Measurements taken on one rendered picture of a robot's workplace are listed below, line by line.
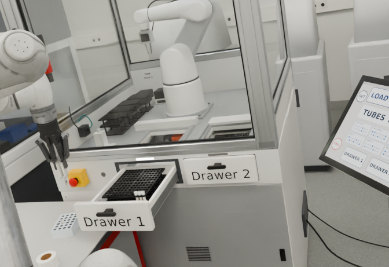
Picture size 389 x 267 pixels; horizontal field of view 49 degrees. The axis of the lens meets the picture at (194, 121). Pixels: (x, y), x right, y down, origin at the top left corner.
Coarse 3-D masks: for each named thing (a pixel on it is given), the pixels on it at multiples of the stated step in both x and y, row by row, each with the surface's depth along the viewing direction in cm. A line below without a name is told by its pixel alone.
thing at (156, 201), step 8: (128, 168) 181; (136, 168) 180; (144, 168) 179; (152, 168) 178; (168, 168) 175; (168, 176) 165; (176, 176) 172; (112, 184) 171; (160, 184) 159; (168, 184) 164; (104, 192) 165; (160, 192) 156; (168, 192) 163; (96, 200) 159; (104, 200) 164; (152, 200) 149; (160, 200) 155; (152, 208) 148
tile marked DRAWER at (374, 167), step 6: (372, 156) 121; (372, 162) 120; (378, 162) 118; (384, 162) 116; (366, 168) 121; (372, 168) 119; (378, 168) 118; (384, 168) 116; (372, 174) 118; (378, 174) 117; (384, 174) 115; (384, 180) 114
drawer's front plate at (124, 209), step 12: (84, 204) 148; (96, 204) 147; (108, 204) 145; (120, 204) 144; (132, 204) 142; (144, 204) 141; (84, 216) 150; (96, 216) 149; (120, 216) 146; (132, 216) 144; (144, 216) 143; (84, 228) 152; (96, 228) 151; (108, 228) 149; (120, 228) 148; (132, 228) 146; (144, 228) 145
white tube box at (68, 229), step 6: (60, 216) 172; (66, 216) 172; (72, 216) 170; (60, 222) 167; (66, 222) 166; (72, 222) 165; (78, 222) 168; (54, 228) 163; (60, 228) 163; (66, 228) 162; (72, 228) 162; (54, 234) 162; (60, 234) 162; (66, 234) 162; (72, 234) 162
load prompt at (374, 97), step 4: (372, 88) 131; (376, 88) 130; (380, 88) 128; (372, 92) 131; (376, 92) 129; (380, 92) 128; (384, 92) 126; (388, 92) 125; (368, 96) 131; (372, 96) 130; (376, 96) 129; (380, 96) 127; (384, 96) 126; (388, 96) 125; (368, 100) 131; (372, 100) 129; (376, 100) 128; (380, 100) 127; (384, 100) 125; (388, 100) 124; (376, 104) 127; (380, 104) 126; (384, 104) 125; (388, 104) 123
